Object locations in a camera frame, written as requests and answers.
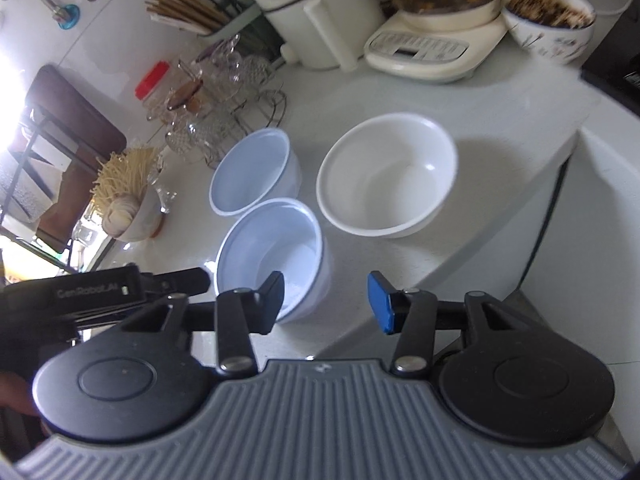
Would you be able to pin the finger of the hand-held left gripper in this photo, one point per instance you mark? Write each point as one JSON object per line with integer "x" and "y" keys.
{"x": 175, "y": 282}

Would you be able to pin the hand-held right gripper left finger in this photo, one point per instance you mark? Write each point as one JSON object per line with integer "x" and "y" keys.
{"x": 272, "y": 305}

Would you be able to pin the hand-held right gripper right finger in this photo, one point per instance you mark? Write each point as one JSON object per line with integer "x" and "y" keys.
{"x": 380, "y": 305}

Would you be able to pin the pale blue bowl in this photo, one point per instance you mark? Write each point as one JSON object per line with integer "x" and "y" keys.
{"x": 280, "y": 240}
{"x": 250, "y": 170}

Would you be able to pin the person's left hand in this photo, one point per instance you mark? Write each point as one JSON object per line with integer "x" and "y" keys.
{"x": 15, "y": 395}

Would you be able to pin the white bowl with garlic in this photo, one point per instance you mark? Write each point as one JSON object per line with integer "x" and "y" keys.
{"x": 147, "y": 220}

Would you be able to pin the garlic bulbs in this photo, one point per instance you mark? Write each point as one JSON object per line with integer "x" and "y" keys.
{"x": 120, "y": 215}

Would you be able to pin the bundle of dried noodles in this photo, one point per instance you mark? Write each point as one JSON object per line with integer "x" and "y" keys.
{"x": 125, "y": 175}

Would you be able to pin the plain white bowl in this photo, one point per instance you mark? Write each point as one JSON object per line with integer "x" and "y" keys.
{"x": 390, "y": 175}

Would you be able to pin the dark wooden chair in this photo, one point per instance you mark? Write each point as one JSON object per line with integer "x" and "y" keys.
{"x": 75, "y": 110}

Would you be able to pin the clear jar with red lid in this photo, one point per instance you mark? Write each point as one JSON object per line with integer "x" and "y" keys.
{"x": 152, "y": 87}

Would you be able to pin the group of clear glass cups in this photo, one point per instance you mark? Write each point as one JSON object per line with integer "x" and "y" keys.
{"x": 215, "y": 85}

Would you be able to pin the cream kettle base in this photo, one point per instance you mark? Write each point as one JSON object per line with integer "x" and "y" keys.
{"x": 430, "y": 47}

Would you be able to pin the bundle of chopsticks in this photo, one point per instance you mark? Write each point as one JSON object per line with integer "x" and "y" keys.
{"x": 185, "y": 7}

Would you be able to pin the white electric pot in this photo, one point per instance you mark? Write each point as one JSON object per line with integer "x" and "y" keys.
{"x": 320, "y": 10}

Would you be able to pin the patterned bowl with dark grains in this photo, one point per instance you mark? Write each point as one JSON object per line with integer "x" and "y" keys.
{"x": 547, "y": 25}

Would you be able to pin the black appliance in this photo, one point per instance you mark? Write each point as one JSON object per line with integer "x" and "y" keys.
{"x": 615, "y": 70}

